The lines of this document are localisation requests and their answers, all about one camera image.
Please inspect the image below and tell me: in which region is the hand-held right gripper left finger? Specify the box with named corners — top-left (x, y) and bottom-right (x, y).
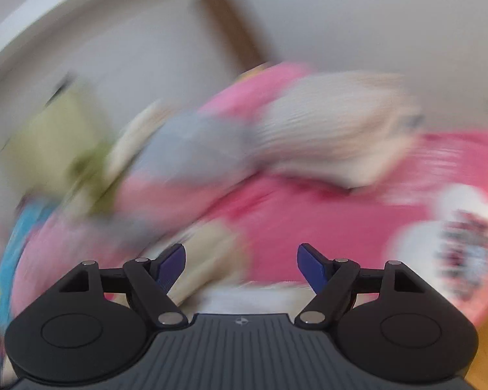
top-left (59, 244), bottom-right (189, 328)

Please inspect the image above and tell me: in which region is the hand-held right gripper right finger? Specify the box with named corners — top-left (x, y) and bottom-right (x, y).
top-left (295, 243), bottom-right (427, 329)

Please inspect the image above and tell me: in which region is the beige zip jacket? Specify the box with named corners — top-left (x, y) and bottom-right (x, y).
top-left (158, 219), bottom-right (310, 313)

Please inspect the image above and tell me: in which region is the pink floral bed blanket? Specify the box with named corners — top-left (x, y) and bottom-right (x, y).
top-left (203, 130), bottom-right (488, 334)

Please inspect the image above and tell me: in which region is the pink and grey floral quilt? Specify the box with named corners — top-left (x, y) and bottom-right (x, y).
top-left (8, 63), bottom-right (314, 318)

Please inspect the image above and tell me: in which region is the blue pillow with yellow dot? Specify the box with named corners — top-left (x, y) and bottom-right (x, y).
top-left (0, 203), bottom-right (53, 330)

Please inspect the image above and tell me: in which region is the green and cream fleece blanket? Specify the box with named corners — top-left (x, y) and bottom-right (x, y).
top-left (0, 89), bottom-right (120, 214)

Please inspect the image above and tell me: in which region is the brown wooden door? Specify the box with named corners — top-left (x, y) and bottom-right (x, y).
top-left (201, 0), bottom-right (279, 74)

